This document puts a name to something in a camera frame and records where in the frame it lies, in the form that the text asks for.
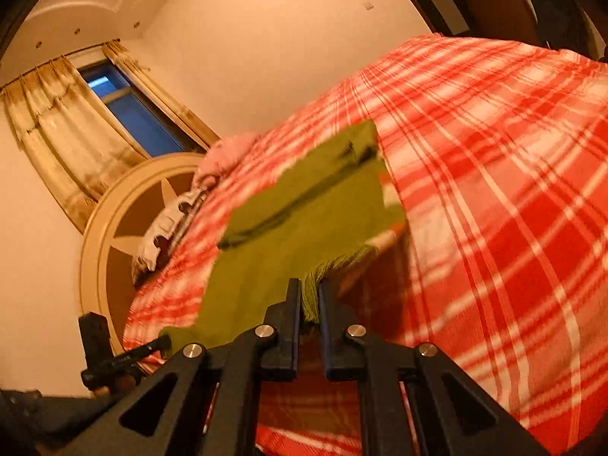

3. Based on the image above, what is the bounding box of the olive green knit sweater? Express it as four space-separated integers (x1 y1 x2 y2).
162 120 407 356

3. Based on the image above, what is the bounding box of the white patterned pillow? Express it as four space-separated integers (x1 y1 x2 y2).
131 190 207 286

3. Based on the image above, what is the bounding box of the cream round wooden headboard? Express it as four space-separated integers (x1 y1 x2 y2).
78 152 203 354

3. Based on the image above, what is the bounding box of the pink pillow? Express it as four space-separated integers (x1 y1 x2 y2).
192 133 260 190

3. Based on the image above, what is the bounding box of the dark blue window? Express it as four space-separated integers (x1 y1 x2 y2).
79 61 204 158

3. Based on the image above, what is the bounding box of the beige patterned curtain right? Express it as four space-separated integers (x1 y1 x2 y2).
101 40 220 149

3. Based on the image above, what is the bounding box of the beige patterned curtain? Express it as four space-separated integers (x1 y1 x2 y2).
3 57 147 232
101 40 220 149

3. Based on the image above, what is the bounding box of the beige patterned curtain left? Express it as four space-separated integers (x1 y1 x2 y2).
3 57 147 232

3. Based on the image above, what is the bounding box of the red white plaid bedspread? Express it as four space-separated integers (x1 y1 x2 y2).
122 35 607 454

